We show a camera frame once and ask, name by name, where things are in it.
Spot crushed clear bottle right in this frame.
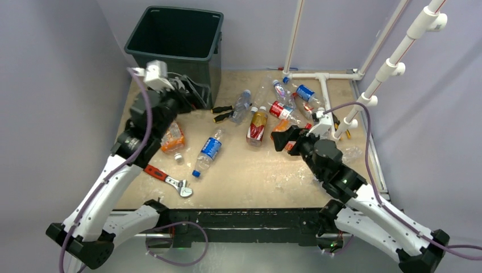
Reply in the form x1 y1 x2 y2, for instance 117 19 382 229
340 146 363 164

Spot clear bottle blue cap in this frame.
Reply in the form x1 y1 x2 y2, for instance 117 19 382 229
228 89 251 124

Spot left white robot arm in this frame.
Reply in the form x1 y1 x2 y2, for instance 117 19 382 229
46 76 209 270

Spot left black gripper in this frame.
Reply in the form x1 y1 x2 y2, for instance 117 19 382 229
149 76 210 140

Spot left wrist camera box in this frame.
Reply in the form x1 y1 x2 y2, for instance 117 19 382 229
132 60 173 91

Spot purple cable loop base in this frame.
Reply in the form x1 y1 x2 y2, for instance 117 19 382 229
145 221 209 268

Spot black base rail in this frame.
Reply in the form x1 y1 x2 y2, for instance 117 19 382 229
154 208 338 247

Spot large orange bottle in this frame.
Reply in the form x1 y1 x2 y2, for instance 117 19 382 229
161 121 185 158
270 119 312 141

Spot yellow black tool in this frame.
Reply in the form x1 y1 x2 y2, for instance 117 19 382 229
333 117 352 139

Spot red adjustable wrench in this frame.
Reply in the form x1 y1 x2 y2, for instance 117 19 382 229
144 164 193 198

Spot white PVC pipe frame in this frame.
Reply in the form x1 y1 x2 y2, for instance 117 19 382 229
282 0 447 140

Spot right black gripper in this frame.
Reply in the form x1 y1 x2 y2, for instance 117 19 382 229
272 125 325 179

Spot red label clear bottle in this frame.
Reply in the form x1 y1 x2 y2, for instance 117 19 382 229
269 101 302 126

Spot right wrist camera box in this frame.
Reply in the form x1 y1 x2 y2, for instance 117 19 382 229
309 107 334 139

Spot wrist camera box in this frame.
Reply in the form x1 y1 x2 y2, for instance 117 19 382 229
309 107 334 139
132 60 173 91

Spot blue label bottle far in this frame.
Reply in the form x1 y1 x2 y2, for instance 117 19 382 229
282 77 325 107

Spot purple label small bottle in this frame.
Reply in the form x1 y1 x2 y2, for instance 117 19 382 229
272 80 292 105

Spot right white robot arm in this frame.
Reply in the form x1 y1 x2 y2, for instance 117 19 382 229
271 126 450 272

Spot gold red label bottle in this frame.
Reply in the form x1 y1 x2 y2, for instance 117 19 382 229
246 106 268 147

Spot black handled pliers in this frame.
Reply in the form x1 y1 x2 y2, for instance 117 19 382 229
211 105 234 123

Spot blue label clear bottle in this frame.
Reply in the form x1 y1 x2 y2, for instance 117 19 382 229
192 127 227 178

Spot large clear bottle far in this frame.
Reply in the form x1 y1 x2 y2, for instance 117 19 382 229
251 76 277 113

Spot dark green trash bin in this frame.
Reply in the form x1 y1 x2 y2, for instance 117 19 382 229
124 6 224 109

